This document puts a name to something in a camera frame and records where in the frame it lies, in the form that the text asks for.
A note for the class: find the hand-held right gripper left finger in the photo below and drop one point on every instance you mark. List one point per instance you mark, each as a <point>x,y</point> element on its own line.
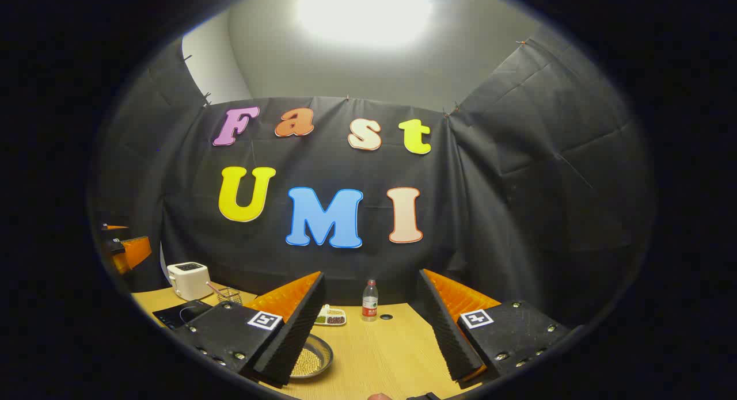
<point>299,325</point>

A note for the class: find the clear water bottle red label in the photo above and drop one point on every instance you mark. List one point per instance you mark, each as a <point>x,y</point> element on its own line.
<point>370,302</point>

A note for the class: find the pile of soybeans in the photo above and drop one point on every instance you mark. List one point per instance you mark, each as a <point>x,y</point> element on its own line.
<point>307,362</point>

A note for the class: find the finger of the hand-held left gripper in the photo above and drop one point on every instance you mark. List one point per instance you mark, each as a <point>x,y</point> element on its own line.
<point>115,227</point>
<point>135,251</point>

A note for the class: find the ceiling light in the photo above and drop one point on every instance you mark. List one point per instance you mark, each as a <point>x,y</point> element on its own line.
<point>364,11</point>

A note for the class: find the white toaster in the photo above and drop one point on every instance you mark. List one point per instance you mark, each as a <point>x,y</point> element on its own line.
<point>189,280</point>

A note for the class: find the stainless steel pot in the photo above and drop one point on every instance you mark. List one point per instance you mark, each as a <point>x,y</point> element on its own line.
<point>322,354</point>

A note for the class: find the white divided bean dish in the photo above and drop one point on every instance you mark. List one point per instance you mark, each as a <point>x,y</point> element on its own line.
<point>331,317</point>

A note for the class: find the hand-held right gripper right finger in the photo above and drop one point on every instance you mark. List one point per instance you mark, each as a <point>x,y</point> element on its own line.
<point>446,331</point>

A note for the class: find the pink striped straw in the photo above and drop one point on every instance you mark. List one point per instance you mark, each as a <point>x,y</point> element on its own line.
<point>215,288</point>

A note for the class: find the black induction cooktop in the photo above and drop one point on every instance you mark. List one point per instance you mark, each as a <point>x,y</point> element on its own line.
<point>175,315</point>

